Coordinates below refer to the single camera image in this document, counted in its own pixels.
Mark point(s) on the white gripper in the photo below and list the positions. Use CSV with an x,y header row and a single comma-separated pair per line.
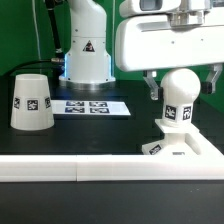
x,y
150,43

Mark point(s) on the white lamp bulb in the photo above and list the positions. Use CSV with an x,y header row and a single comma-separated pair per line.
x,y
181,88

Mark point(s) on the white lamp base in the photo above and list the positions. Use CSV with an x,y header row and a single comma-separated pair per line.
x,y
175,142

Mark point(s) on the white lamp shade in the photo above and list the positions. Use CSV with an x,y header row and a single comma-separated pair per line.
x,y
31,109

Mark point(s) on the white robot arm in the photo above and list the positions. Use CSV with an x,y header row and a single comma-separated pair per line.
x,y
87,63

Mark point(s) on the white L-shaped fence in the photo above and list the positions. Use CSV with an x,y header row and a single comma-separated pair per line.
x,y
207,164

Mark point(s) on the white tag sheet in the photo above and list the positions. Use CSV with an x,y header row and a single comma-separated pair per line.
x,y
107,108

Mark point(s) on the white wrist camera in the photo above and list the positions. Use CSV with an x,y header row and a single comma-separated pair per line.
x,y
130,8

